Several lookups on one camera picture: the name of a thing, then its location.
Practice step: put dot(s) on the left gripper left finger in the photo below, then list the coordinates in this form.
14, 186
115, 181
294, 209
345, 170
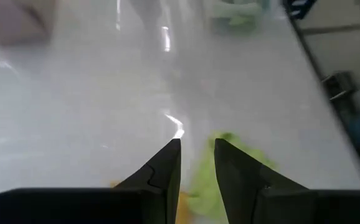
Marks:
155, 199

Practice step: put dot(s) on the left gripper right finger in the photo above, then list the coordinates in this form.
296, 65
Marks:
254, 199

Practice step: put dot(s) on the light orange gridded towel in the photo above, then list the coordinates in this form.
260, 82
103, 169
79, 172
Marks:
183, 208

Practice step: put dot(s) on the bright green microfiber towel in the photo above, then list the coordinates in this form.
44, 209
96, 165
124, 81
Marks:
203, 186
236, 14

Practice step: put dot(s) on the clear plastic bin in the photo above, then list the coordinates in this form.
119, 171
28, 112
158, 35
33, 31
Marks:
217, 28

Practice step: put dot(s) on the black metal table frame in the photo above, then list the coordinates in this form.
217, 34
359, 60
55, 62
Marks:
310, 53

